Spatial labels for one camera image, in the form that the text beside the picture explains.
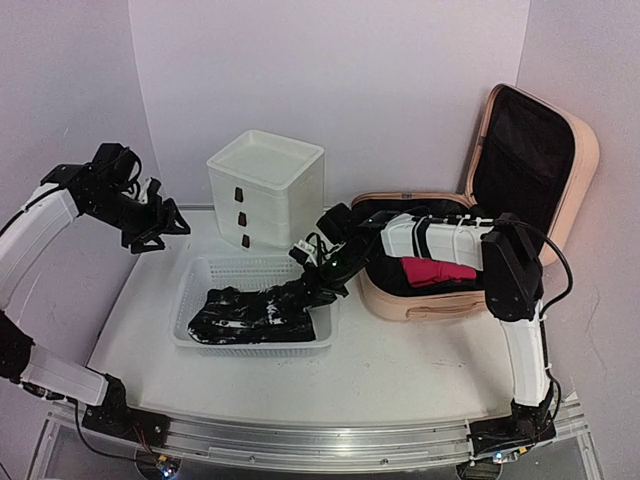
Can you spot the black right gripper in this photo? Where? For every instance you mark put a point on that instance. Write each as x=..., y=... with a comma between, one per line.
x=341, y=291

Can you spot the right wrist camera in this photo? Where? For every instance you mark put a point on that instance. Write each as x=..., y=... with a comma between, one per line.
x=304, y=253

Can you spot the aluminium front rail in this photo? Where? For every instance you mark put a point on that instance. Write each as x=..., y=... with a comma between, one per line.
x=298, y=448

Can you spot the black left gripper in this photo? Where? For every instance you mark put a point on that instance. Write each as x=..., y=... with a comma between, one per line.
x=156, y=222

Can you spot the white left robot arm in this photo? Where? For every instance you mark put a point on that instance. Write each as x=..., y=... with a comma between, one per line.
x=27, y=241

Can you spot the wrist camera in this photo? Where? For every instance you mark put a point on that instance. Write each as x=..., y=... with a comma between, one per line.
x=304, y=253
x=149, y=190

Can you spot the white perforated plastic basket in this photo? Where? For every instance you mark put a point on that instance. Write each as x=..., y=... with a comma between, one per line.
x=246, y=274

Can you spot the red garment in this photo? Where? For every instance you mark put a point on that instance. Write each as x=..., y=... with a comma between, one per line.
x=427, y=272

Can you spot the white tall plastic bin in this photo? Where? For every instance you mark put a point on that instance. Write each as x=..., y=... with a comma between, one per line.
x=268, y=190

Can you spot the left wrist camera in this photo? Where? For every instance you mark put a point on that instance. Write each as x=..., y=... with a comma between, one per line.
x=149, y=190

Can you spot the black clothes stack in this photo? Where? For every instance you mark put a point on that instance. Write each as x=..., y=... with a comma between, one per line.
x=278, y=314

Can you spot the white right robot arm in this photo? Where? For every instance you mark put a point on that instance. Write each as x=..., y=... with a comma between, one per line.
x=501, y=250

